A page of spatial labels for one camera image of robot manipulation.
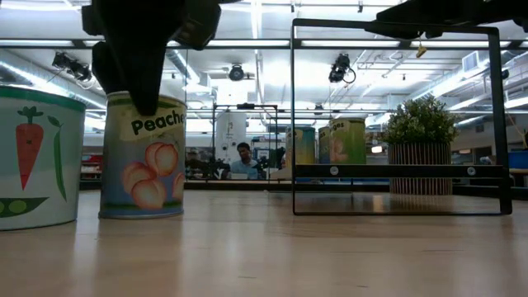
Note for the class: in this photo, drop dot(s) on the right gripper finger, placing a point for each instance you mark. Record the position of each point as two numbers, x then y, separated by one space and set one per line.
412 22

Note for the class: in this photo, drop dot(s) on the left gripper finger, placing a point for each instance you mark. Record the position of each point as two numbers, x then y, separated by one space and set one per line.
105 66
144 82

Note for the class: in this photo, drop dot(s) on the peaches label tin can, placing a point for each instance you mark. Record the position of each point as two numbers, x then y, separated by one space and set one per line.
142 177

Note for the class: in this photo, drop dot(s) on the green label tin can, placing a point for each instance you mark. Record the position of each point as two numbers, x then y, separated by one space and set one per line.
350 144

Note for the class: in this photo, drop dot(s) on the white cup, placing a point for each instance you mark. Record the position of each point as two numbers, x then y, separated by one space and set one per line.
304 146

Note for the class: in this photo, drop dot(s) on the small yellow hanging tag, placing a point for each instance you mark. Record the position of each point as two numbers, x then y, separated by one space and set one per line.
421 51

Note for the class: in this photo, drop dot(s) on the black ceiling device cluster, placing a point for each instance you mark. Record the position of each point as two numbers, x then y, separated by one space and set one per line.
72 66

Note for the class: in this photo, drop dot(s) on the white ceiling vent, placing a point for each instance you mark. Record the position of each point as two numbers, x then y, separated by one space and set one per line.
470 62

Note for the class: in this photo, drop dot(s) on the red storage bins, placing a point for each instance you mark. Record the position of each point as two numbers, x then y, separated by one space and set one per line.
91 158

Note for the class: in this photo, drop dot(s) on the white cylindrical column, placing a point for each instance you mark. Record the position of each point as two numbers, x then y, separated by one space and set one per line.
231 132

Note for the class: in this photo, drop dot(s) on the green plant in ribbed pot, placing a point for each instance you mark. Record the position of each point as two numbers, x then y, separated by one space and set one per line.
418 123

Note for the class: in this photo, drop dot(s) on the carrot and peas tin can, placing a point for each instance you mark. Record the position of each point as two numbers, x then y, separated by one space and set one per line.
41 165

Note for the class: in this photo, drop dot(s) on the black overhead crossbar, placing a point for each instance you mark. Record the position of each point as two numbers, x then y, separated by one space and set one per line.
255 43

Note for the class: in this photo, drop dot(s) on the person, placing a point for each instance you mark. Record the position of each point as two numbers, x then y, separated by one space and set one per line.
244 165

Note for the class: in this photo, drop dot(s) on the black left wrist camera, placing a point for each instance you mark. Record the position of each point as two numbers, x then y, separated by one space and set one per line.
200 22

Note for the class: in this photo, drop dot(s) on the black metal frame stand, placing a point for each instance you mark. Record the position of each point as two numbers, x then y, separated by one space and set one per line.
246 106

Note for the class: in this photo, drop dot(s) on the black aluminium table frame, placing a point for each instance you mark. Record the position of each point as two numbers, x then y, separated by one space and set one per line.
231 185

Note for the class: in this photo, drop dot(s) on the wooden shelf with black frame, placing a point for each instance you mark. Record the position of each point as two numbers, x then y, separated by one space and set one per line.
404 171

